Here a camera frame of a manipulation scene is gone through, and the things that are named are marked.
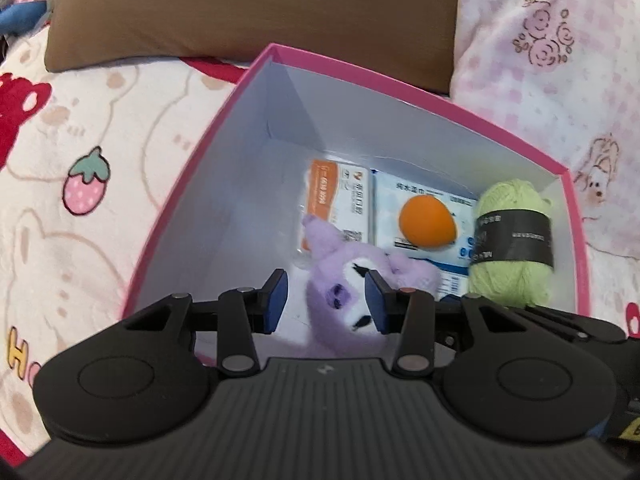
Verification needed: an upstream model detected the purple plush toy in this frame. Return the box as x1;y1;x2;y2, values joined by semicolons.
303;214;442;358

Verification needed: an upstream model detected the orange makeup sponge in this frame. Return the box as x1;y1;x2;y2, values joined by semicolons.
398;195;458;249

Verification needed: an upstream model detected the green yarn ball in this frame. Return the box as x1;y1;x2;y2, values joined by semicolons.
469;179;554;308

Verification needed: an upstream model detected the pink cardboard box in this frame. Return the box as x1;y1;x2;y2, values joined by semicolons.
124;44;592;359

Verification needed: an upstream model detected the blue wet wipes pack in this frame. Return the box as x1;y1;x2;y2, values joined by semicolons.
370;169;476;296

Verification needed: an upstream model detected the orange white tissue pack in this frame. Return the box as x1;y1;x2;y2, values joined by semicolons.
302;158;372;243

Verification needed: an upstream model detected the bear print blanket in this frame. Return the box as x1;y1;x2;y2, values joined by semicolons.
1;29;243;465

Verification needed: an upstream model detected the brown pillow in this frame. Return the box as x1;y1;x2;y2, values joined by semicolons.
44;0;458;92

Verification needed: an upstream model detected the pink checkered pillow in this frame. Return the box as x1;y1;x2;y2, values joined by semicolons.
450;0;639;258

